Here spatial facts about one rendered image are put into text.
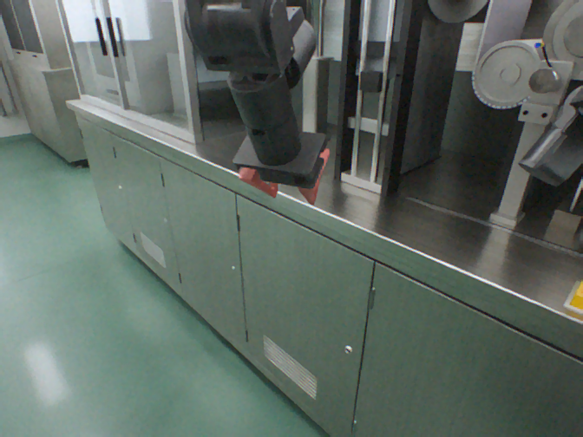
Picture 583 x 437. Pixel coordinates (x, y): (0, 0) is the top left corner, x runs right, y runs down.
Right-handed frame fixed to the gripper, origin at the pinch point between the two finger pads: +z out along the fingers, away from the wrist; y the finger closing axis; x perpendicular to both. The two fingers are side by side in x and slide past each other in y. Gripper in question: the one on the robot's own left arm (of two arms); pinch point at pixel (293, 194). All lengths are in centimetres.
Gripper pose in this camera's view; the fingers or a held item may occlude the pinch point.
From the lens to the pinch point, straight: 51.5
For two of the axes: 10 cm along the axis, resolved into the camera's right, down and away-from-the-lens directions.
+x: -3.5, 8.1, -4.7
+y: -9.2, -1.9, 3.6
